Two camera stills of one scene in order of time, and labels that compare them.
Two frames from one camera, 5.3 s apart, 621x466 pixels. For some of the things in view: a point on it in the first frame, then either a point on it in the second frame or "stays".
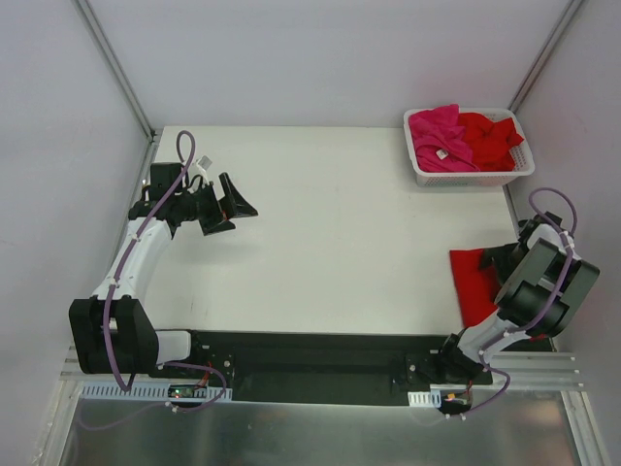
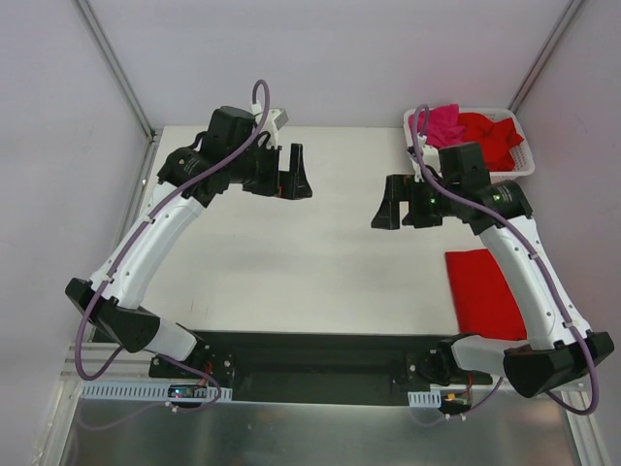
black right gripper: (498, 259) -> (409, 203)
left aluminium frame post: (108, 53) stays
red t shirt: (475, 288) stays
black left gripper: (212, 206) -> (272, 171)
